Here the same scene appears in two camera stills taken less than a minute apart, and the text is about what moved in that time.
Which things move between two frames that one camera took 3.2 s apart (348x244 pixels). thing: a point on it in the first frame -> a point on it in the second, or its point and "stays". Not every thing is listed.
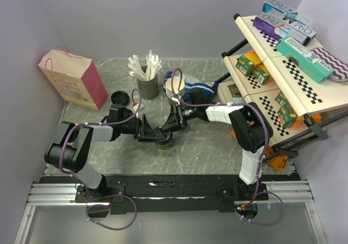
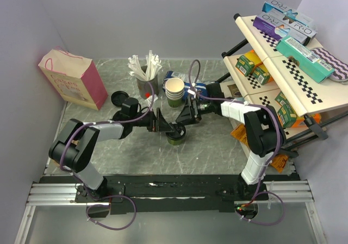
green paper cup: x=162 y=146 -> x=176 y=142
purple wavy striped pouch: x=340 y=75 stays
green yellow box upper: x=247 y=62 stays
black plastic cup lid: x=166 y=136 -> x=178 y=133
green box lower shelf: x=287 y=113 stays
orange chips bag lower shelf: x=299 y=123 stays
